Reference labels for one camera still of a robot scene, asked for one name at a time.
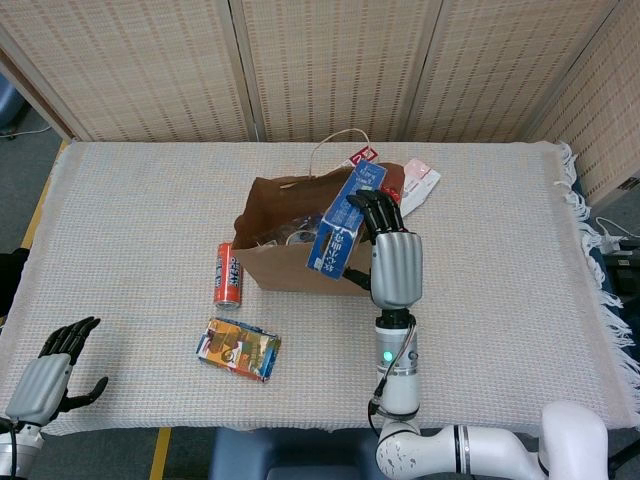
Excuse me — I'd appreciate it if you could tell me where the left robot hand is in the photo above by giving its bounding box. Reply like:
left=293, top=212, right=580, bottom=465
left=4, top=316, right=110, bottom=424

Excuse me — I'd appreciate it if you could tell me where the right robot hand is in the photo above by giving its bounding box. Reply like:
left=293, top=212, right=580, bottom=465
left=344, top=188, right=425, bottom=309

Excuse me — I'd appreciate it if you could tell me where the blue-orange cookie box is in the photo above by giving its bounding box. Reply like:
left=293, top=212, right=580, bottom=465
left=305, top=159, right=389, bottom=281

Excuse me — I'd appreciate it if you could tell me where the clear plastic water bottle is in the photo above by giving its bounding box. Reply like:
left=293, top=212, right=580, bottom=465
left=284, top=214, right=321, bottom=246

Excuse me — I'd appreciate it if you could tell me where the brown paper bag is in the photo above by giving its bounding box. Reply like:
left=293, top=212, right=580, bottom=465
left=232, top=128, right=406, bottom=297

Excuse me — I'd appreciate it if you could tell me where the orange soda can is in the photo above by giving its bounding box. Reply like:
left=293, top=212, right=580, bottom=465
left=213, top=242, right=244, bottom=311

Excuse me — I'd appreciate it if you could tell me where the colourful flat snack pack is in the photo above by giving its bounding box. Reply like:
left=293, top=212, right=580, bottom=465
left=194, top=317, right=282, bottom=384

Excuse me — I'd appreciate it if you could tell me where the black plastic bin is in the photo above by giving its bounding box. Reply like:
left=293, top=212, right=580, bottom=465
left=602, top=252, right=640, bottom=304

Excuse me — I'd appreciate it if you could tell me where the white pink packet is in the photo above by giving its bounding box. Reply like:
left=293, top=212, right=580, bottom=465
left=399, top=158, right=442, bottom=219

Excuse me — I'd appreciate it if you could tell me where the black object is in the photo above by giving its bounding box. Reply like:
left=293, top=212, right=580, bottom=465
left=0, top=247, right=30, bottom=321

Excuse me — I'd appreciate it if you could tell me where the beige woven tablecloth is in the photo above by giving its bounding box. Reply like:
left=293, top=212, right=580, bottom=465
left=0, top=139, right=640, bottom=436

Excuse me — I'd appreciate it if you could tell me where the blue padded seat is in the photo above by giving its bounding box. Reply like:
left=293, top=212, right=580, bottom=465
left=208, top=427, right=422, bottom=480

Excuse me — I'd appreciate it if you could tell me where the white power adapter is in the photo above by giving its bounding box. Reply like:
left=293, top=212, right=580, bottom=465
left=594, top=217, right=640, bottom=254

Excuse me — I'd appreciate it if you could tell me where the blue chair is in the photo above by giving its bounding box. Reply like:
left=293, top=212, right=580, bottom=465
left=0, top=72, right=25, bottom=132

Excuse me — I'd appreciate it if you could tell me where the bamboo folding screen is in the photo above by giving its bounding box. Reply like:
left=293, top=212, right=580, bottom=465
left=0, top=0, right=640, bottom=206

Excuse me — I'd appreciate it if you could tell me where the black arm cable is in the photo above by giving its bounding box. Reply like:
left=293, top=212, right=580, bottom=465
left=368, top=379, right=389, bottom=437

